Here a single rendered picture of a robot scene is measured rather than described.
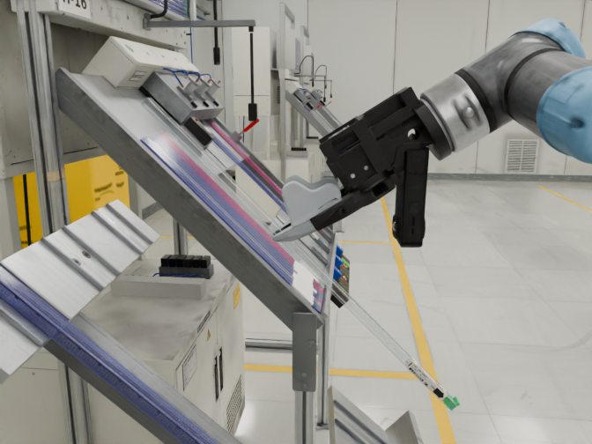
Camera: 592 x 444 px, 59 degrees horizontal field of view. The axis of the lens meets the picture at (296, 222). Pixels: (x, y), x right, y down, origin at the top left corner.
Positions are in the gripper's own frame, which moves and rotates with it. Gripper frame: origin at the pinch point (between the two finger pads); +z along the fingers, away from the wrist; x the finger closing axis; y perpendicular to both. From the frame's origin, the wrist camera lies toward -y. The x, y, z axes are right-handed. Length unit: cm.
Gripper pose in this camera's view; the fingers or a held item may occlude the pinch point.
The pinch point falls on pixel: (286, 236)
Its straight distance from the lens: 59.6
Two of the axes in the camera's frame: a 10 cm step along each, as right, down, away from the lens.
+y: -5.3, -8.3, -1.8
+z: -8.5, 5.1, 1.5
